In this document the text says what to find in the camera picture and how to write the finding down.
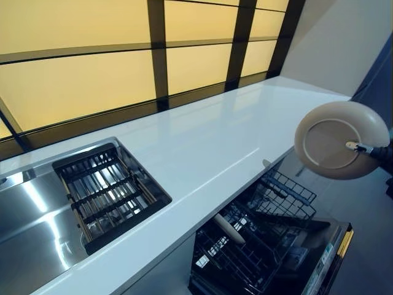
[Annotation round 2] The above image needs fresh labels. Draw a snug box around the dark wire dishwasher lower rack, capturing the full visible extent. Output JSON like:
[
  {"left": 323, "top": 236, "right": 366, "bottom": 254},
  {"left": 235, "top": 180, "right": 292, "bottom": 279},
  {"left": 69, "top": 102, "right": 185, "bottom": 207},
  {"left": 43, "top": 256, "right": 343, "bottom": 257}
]
[{"left": 190, "top": 202, "right": 308, "bottom": 293}]

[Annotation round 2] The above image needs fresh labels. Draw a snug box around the black dish drying rack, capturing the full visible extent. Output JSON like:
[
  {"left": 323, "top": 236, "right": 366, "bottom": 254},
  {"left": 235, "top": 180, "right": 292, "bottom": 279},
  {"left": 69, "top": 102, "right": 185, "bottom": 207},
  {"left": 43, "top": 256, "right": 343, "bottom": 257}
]
[{"left": 52, "top": 143, "right": 173, "bottom": 256}]

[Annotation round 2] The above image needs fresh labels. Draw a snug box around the open dishwasher door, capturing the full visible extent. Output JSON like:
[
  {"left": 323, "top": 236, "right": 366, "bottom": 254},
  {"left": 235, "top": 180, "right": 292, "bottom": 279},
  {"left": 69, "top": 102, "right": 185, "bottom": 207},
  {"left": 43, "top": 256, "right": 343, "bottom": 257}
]
[{"left": 187, "top": 217, "right": 354, "bottom": 295}]

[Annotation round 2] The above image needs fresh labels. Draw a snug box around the dark wire dishwasher upper rack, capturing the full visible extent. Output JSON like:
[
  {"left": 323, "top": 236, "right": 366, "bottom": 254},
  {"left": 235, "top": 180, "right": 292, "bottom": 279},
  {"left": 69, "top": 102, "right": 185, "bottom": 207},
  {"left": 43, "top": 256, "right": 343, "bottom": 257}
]
[{"left": 247, "top": 168, "right": 318, "bottom": 221}]

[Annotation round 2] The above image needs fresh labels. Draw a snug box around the white narrow cabinet door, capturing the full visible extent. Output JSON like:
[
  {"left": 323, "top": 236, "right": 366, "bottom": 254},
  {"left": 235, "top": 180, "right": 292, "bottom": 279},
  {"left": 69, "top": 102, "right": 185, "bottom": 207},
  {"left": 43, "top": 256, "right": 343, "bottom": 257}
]
[{"left": 128, "top": 235, "right": 198, "bottom": 295}]

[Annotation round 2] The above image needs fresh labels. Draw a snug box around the cream round ceramic plate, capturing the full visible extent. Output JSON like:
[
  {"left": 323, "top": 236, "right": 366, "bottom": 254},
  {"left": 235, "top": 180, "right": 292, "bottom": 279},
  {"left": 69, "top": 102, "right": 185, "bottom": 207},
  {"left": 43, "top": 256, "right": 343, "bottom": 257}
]
[
  {"left": 213, "top": 213, "right": 247, "bottom": 245},
  {"left": 294, "top": 100, "right": 390, "bottom": 181}
]

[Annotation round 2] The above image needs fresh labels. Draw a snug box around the stainless steel sink basin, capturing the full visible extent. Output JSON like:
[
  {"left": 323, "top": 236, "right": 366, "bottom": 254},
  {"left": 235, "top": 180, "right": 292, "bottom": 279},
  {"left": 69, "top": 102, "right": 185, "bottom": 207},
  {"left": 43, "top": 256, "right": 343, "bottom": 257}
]
[{"left": 0, "top": 136, "right": 173, "bottom": 295}]

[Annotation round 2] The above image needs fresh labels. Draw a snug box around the dark wire dishwasher rack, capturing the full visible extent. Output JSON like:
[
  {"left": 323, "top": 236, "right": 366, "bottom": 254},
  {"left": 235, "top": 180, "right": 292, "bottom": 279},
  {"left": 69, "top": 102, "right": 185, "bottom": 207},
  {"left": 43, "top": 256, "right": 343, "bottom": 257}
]
[
  {"left": 247, "top": 168, "right": 318, "bottom": 221},
  {"left": 190, "top": 202, "right": 308, "bottom": 293}
]

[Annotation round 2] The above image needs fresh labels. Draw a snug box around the white base cabinet panel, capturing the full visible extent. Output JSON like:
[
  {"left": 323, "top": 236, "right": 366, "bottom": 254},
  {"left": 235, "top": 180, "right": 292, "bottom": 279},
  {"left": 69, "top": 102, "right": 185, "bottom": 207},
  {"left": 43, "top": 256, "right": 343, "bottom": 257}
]
[{"left": 281, "top": 144, "right": 309, "bottom": 181}]

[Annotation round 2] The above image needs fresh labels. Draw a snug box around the dark grey tall cabinet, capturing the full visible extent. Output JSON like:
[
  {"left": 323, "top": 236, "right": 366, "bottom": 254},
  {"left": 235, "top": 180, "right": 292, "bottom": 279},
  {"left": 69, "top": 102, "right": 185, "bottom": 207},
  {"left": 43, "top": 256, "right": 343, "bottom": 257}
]
[{"left": 349, "top": 30, "right": 393, "bottom": 107}]

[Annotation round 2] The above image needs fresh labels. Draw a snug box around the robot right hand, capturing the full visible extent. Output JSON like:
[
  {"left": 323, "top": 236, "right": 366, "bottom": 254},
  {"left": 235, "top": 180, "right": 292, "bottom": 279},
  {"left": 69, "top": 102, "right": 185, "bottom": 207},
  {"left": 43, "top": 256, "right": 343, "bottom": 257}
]
[{"left": 345, "top": 141, "right": 393, "bottom": 170}]

